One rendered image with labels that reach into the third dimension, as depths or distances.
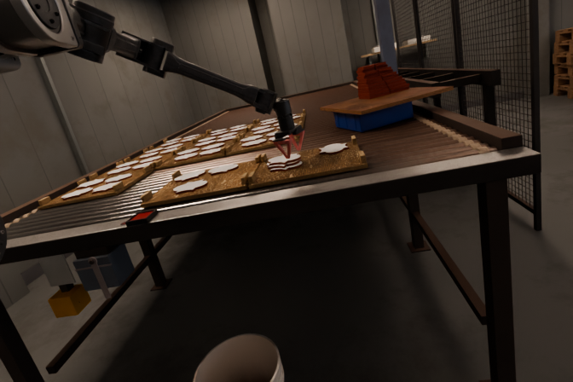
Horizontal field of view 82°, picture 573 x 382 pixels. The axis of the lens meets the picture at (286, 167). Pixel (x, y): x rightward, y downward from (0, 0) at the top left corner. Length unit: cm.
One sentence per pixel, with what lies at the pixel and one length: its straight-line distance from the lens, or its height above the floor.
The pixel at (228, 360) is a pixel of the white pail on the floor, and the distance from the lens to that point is 148.
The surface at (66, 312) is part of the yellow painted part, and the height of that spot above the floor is 64.
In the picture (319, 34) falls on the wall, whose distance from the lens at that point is 581.
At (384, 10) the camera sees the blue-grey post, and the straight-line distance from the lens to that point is 298.
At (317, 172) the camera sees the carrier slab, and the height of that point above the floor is 94.
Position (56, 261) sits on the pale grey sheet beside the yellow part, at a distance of 145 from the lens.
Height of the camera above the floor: 127
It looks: 15 degrees down
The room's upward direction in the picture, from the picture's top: 13 degrees counter-clockwise
